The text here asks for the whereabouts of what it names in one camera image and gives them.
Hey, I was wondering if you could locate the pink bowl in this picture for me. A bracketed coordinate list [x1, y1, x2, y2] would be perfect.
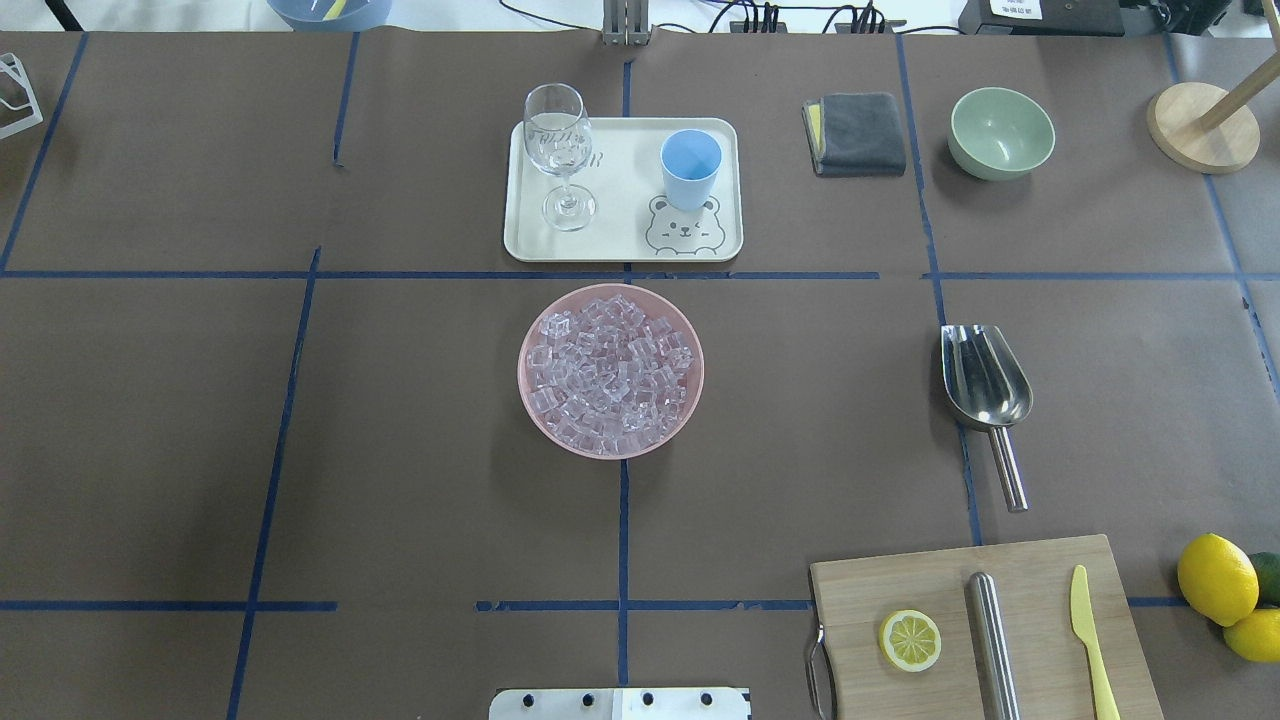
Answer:
[517, 284, 705, 460]

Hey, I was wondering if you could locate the pile of clear ice cubes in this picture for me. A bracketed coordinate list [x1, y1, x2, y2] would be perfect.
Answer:
[527, 293, 694, 452]

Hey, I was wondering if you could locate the stainless steel ice scoop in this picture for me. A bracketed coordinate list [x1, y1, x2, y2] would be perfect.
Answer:
[940, 324, 1034, 512]

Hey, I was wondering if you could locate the light blue plastic cup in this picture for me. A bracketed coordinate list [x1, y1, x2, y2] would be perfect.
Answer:
[660, 128, 723, 211]

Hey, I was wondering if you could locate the cream bear-print tray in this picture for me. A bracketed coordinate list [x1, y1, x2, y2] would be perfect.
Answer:
[504, 117, 744, 263]

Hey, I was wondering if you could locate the clear wine glass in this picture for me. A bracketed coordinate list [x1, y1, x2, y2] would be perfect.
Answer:
[522, 83, 596, 232]

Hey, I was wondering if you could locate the grey folded cloth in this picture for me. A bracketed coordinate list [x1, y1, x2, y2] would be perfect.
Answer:
[803, 92, 906, 177]

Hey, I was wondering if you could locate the wooden cutting board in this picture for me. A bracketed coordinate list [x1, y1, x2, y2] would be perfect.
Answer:
[810, 536, 1164, 719]

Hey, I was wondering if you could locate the lemon half slice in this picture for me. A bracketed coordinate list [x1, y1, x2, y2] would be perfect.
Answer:
[878, 609, 942, 673]

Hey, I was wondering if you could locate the green ceramic bowl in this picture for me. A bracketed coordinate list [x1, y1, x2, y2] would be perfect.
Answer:
[948, 87, 1056, 181]

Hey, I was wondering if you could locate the blue bowl at edge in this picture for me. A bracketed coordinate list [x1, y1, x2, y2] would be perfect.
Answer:
[268, 0, 394, 32]

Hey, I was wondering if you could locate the black device box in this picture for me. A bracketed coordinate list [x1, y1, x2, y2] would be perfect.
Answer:
[957, 1, 1231, 37]

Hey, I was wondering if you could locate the yellow plastic knife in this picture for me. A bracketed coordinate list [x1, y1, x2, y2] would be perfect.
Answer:
[1069, 565, 1121, 719]

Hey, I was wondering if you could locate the round wooden stand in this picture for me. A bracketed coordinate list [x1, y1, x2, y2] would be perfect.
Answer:
[1146, 53, 1279, 174]

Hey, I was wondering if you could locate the whole yellow lemon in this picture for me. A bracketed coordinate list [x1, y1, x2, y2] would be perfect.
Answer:
[1176, 533, 1260, 626]

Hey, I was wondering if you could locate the green lime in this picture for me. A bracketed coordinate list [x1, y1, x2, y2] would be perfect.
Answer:
[1248, 551, 1280, 607]

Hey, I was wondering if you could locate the grey metal mount post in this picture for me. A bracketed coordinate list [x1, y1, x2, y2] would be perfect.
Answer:
[602, 0, 652, 46]

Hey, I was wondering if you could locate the white metal base plate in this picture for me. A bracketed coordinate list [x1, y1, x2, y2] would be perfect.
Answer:
[488, 687, 753, 719]

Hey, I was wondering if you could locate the white wire rack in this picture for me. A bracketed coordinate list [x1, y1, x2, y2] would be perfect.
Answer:
[1, 53, 44, 140]

